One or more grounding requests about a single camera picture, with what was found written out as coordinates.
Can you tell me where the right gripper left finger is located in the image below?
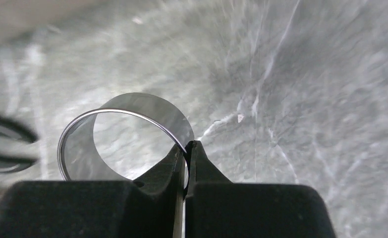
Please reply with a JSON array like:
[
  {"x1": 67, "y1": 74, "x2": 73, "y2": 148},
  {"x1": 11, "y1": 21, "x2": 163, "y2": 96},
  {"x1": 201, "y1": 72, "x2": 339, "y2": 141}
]
[{"x1": 0, "y1": 146, "x2": 185, "y2": 238}]

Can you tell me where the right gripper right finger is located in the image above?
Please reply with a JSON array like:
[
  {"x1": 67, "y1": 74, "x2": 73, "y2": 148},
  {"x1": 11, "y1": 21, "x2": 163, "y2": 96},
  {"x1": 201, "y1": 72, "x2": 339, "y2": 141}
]
[{"x1": 185, "y1": 141, "x2": 336, "y2": 238}]

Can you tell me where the round metal cutter ring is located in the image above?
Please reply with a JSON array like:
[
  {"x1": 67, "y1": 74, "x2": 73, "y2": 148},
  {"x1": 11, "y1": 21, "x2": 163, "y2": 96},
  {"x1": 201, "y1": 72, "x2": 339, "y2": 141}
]
[{"x1": 57, "y1": 92, "x2": 195, "y2": 189}]

